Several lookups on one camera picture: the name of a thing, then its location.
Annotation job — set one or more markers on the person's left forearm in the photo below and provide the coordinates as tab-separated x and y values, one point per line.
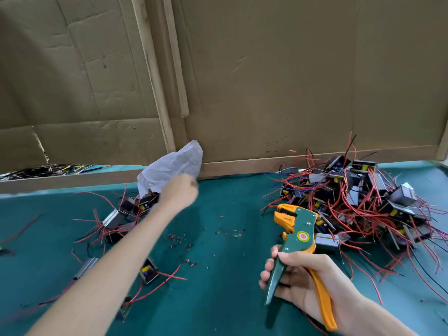
101	276

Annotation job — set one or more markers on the person's right forearm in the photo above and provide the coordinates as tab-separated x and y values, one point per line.
385	322

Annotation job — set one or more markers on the short wooden bottom rail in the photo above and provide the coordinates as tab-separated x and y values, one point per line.
70	182

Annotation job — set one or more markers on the grey plastic bag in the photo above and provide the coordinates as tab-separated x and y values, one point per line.
171	164

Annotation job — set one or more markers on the person's right hand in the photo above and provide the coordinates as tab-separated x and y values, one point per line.
315	280

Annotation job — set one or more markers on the wide wooden post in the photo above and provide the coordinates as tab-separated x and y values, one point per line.
154	73

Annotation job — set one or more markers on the wooden corner post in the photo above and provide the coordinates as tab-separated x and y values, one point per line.
442	140

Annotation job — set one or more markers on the long wooden bottom rail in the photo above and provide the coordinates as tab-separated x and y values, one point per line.
315	161

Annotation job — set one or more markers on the creased brown cardboard panel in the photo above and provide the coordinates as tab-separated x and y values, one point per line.
70	66

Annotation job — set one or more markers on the thin wooden strip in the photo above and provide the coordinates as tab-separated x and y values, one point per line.
176	56

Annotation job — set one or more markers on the smooth brown cardboard panel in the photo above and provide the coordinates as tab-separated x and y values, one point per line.
315	66

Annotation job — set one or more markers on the person's left hand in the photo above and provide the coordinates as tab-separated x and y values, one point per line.
178	192

